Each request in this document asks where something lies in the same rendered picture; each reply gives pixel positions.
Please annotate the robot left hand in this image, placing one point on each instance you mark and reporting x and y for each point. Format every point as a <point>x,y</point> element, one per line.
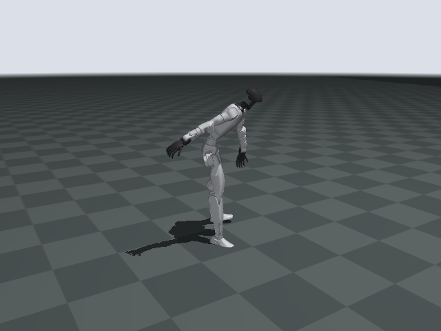
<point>241,158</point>

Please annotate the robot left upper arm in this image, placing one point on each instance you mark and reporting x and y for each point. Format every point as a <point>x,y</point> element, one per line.
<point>241,130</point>

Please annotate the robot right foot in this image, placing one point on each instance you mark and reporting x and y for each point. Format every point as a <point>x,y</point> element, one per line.
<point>221,242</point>

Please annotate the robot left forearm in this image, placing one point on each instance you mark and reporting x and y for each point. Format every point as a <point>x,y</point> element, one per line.
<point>242,143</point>

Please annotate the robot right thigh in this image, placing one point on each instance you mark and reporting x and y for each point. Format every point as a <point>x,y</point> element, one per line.
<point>217,177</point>

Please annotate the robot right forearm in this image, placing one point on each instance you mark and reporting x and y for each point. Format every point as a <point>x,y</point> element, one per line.
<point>198,131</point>

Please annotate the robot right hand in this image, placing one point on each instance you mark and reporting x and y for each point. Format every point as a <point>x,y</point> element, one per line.
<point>178,145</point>

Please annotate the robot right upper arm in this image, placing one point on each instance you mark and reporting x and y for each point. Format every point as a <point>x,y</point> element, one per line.
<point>228,115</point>

